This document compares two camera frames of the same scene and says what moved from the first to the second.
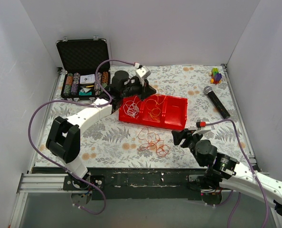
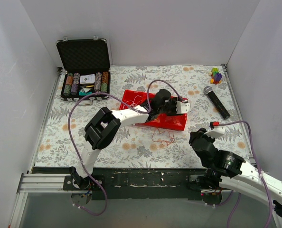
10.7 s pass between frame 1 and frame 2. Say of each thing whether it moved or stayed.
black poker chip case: stayed
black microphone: stayed
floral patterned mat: stayed
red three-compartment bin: stayed
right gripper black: moved
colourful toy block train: stayed
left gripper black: moved
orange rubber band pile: moved
